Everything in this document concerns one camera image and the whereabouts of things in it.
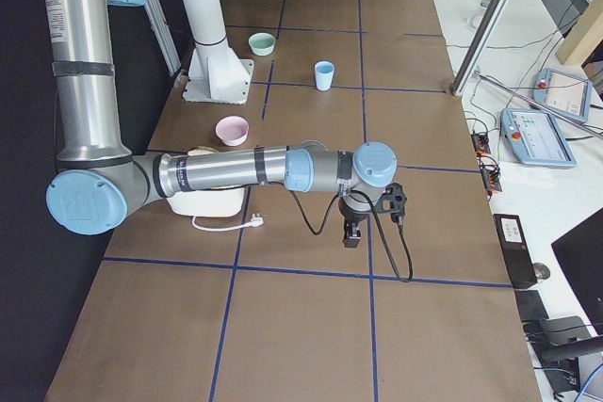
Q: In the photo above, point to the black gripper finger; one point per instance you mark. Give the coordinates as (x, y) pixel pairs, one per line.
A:
(356, 237)
(347, 239)

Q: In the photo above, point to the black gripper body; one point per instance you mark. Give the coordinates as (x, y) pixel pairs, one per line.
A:
(352, 216)

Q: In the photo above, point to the light blue cup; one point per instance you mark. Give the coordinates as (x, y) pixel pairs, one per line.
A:
(324, 70)
(323, 84)

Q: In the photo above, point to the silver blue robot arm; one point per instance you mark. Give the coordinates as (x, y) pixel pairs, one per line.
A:
(100, 182)

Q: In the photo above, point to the cream toaster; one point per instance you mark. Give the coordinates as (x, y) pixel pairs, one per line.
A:
(220, 203)

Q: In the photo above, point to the pink bowl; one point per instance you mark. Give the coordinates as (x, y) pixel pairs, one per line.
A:
(232, 130)

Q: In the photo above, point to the black power box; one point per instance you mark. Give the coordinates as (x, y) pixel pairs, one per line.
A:
(515, 251)

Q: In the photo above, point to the bread slice in toaster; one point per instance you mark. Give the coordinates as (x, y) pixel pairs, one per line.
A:
(202, 150)

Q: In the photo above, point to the mint green bowl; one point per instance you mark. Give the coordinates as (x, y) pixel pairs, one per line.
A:
(262, 43)

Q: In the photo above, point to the teach pendant near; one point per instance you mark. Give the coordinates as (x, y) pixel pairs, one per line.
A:
(535, 138)

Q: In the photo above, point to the teach pendant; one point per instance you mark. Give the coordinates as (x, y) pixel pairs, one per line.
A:
(535, 138)
(567, 94)

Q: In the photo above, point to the teach pendant far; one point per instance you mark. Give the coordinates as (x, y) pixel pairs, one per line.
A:
(567, 94)

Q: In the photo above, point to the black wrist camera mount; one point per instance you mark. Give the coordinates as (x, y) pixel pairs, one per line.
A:
(393, 202)

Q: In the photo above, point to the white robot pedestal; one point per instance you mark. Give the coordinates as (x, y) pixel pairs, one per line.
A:
(215, 74)

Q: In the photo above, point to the aluminium frame post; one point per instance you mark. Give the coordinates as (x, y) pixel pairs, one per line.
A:
(487, 25)

